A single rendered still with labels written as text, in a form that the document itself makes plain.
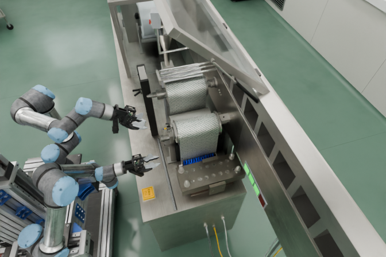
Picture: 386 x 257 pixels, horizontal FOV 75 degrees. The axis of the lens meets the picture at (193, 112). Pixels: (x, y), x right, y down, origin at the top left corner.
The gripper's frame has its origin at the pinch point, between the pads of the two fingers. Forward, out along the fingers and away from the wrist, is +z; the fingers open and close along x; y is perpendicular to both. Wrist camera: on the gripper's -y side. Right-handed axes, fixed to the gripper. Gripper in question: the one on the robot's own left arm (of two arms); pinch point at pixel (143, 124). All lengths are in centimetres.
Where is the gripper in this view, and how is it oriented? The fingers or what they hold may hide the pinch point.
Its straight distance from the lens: 136.8
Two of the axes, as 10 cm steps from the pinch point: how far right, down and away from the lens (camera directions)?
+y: 6.2, -6.4, -4.6
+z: 7.3, 2.5, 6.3
